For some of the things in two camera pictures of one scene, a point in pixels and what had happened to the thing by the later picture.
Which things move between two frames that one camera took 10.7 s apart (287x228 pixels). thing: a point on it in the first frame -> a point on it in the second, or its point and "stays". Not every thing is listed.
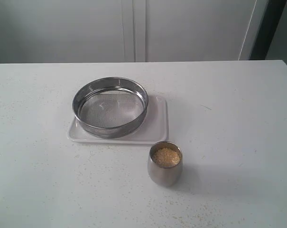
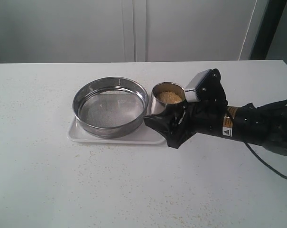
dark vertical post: [268, 29] stays
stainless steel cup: [165, 164] -> [166, 93]
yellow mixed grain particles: [166, 157] -> [169, 97]
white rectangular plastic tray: [154, 129] stays
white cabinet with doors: [103, 31] stays
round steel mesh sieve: [110, 107] stays
